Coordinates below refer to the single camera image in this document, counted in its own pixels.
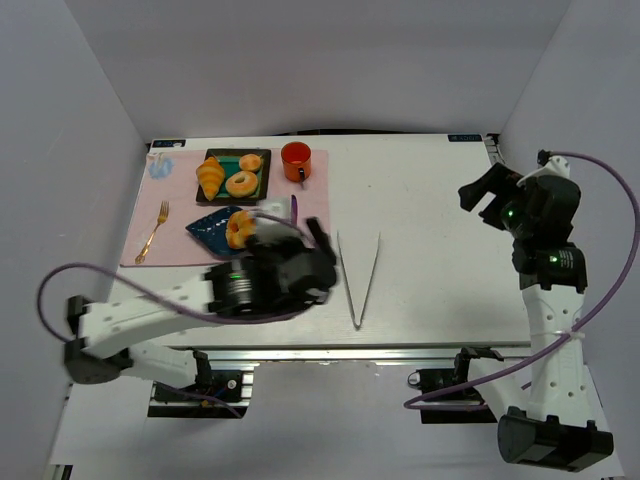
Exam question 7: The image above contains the pink printed placemat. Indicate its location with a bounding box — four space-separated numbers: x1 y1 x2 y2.
120 149 330 267

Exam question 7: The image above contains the dark blue leaf plate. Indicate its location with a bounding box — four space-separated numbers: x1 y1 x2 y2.
185 206 246 259

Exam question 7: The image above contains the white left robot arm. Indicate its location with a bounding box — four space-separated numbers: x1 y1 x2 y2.
63 213 337 394

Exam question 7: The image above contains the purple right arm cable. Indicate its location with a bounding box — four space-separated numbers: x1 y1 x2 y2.
402 151 640 412

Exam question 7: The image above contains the glazed ring doughnut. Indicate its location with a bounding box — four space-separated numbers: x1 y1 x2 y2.
225 170 259 198

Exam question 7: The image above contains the oblong orange bread roll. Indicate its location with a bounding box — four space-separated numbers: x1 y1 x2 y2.
225 210 256 250

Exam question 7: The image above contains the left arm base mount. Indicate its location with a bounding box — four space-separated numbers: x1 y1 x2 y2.
147 363 256 420

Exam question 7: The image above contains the purple iridescent knife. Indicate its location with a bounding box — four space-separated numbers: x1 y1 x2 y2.
290 194 298 225

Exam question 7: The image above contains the striped croissant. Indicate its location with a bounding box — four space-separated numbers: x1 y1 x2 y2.
196 156 226 201

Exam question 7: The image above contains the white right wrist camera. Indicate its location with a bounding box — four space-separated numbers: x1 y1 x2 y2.
536 150 570 179

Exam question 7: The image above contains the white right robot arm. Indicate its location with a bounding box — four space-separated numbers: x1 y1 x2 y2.
456 165 614 473

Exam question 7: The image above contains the orange mug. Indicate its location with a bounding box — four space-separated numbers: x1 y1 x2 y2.
280 142 312 183

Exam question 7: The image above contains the black square tray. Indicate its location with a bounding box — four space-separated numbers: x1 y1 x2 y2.
196 148 271 205

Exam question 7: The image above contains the small round bun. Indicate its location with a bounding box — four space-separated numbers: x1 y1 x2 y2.
238 153 263 173

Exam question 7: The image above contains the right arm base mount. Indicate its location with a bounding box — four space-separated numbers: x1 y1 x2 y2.
407 368 497 425

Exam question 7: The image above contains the gold fork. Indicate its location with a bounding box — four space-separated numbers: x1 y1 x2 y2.
134 201 170 265

